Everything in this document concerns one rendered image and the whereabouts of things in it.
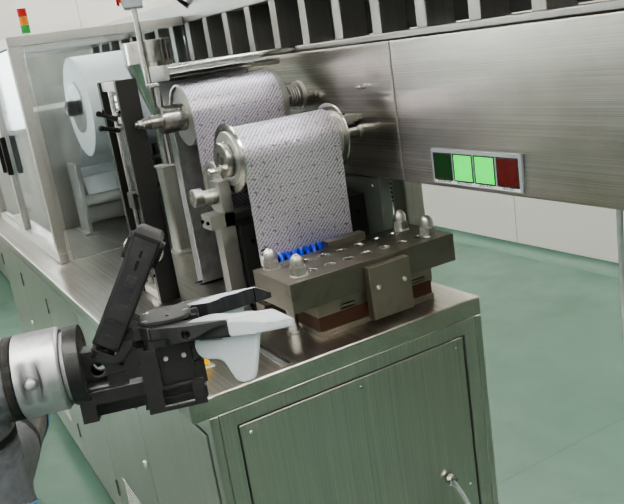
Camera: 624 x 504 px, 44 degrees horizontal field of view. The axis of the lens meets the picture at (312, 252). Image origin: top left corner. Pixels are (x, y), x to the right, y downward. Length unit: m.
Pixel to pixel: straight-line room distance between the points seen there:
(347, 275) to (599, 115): 0.56
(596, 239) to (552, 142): 3.21
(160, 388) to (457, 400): 1.07
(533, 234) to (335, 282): 3.44
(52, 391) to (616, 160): 0.90
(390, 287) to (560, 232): 3.21
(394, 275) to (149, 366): 0.92
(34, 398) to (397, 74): 1.14
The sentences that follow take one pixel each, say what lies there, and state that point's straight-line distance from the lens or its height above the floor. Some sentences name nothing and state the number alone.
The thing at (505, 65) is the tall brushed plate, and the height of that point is 1.37.
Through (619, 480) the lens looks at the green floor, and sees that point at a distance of 2.70.
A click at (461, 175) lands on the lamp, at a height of 1.17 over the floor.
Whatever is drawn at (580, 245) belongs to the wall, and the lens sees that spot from 4.63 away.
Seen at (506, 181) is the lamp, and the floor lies 1.17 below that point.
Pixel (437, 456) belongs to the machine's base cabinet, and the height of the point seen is 0.58.
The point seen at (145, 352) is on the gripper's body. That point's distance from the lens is 0.69.
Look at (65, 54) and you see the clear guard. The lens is 2.54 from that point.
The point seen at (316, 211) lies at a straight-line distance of 1.68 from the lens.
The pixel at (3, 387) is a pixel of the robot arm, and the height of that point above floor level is 1.22.
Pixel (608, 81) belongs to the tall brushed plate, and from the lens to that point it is 1.26.
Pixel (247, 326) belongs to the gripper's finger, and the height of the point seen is 1.24.
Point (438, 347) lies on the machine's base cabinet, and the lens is 1.61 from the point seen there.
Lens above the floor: 1.47
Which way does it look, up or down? 15 degrees down
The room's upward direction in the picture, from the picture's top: 9 degrees counter-clockwise
